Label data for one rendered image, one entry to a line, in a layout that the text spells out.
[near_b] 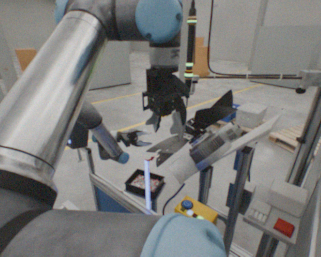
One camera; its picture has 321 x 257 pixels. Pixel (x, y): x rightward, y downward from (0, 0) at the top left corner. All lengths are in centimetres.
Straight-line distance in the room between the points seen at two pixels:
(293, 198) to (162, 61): 105
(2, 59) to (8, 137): 467
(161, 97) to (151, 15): 19
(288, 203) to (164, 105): 99
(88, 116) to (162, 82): 54
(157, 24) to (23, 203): 29
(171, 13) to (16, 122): 26
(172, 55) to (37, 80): 31
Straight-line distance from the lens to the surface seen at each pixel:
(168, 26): 35
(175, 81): 52
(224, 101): 137
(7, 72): 490
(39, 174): 21
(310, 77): 125
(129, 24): 38
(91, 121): 96
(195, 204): 95
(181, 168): 124
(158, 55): 48
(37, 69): 27
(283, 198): 131
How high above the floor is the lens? 175
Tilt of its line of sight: 26 degrees down
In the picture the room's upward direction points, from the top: straight up
